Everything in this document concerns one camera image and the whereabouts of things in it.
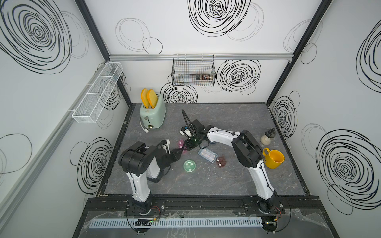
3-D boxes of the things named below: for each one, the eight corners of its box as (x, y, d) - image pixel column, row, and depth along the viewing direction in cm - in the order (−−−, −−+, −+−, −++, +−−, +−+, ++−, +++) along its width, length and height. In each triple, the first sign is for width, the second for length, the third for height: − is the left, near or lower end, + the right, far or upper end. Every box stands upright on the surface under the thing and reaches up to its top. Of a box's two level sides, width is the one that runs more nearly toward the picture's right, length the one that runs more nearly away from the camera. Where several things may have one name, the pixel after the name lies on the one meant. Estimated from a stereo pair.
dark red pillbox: (220, 168, 89) (221, 166, 86) (215, 159, 92) (216, 157, 89) (227, 165, 90) (228, 162, 87) (221, 156, 93) (222, 154, 91)
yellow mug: (263, 168, 89) (270, 162, 81) (259, 154, 95) (265, 147, 87) (278, 168, 89) (286, 162, 81) (273, 154, 95) (280, 147, 87)
